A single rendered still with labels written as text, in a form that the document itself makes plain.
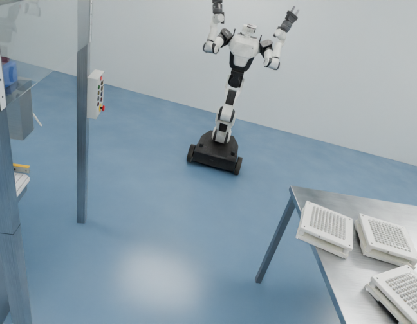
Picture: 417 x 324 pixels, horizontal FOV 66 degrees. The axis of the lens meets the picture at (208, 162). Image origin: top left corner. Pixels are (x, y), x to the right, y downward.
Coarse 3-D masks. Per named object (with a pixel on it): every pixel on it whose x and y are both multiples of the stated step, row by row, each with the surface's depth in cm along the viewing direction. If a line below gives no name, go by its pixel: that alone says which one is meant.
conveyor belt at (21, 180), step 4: (16, 176) 143; (20, 176) 144; (24, 176) 145; (16, 180) 141; (20, 180) 142; (24, 180) 144; (28, 180) 146; (16, 184) 139; (20, 184) 140; (24, 184) 143; (16, 188) 138; (20, 188) 139; (20, 192) 139
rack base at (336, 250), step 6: (300, 222) 162; (306, 234) 155; (306, 240) 154; (312, 240) 152; (318, 240) 153; (324, 240) 154; (318, 246) 152; (324, 246) 151; (330, 246) 151; (336, 246) 152; (330, 252) 151; (336, 252) 150; (342, 252) 150
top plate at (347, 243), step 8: (304, 208) 166; (312, 208) 166; (304, 216) 159; (336, 216) 165; (344, 216) 167; (304, 224) 154; (320, 224) 156; (328, 224) 158; (352, 224) 162; (312, 232) 150; (320, 232) 151; (352, 232) 156; (328, 240) 149; (336, 240) 148; (344, 240) 150; (352, 240) 151; (344, 248) 148; (352, 248) 146
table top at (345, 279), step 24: (312, 192) 194; (384, 216) 188; (408, 216) 194; (336, 264) 146; (360, 264) 149; (384, 264) 153; (336, 288) 134; (360, 288) 137; (360, 312) 126; (384, 312) 128
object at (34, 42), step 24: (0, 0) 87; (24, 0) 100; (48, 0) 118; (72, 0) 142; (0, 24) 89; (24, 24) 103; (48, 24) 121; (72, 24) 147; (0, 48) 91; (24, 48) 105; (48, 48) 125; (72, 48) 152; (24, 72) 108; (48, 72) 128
